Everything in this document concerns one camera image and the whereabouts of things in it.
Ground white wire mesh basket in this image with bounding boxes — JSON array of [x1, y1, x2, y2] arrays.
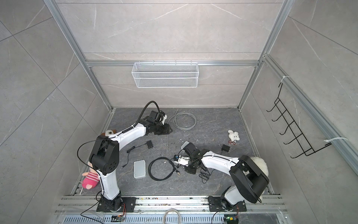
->
[[131, 62, 200, 88]]

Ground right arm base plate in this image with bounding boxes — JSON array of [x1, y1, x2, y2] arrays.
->
[[208, 196, 247, 212]]

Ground black wire hook rack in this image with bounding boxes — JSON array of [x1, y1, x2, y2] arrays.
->
[[266, 83, 332, 159]]

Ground pink cartoon boy doll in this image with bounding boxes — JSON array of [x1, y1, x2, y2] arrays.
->
[[82, 162, 100, 189]]

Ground thin black power cable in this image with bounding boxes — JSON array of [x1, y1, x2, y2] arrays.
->
[[198, 167, 213, 185]]

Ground thick black ethernet cable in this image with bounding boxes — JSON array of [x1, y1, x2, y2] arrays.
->
[[147, 156, 182, 182]]

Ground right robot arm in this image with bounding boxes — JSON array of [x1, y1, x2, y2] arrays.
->
[[173, 142, 269, 211]]

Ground black power adapter right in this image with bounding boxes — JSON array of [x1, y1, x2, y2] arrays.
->
[[221, 144, 230, 153]]

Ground small white plush toy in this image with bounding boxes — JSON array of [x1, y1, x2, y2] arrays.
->
[[228, 130, 240, 145]]

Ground large white plush sheep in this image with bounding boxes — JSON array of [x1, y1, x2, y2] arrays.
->
[[251, 157, 269, 176]]

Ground grey ethernet cable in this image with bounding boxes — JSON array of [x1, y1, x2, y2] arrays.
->
[[165, 111, 197, 147]]

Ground brown white plush toy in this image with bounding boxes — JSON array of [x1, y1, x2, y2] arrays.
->
[[104, 130, 117, 136]]

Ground white switch near front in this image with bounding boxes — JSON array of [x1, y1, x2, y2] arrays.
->
[[133, 160, 146, 179]]

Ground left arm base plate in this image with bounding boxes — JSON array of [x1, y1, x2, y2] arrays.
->
[[96, 197, 137, 212]]

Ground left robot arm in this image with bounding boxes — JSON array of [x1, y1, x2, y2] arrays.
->
[[89, 101, 172, 211]]

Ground black power adapter left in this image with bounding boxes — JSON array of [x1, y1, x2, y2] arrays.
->
[[121, 141, 153, 168]]

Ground black power adapter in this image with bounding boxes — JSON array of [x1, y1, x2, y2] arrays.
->
[[221, 144, 230, 153], [121, 141, 153, 168]]

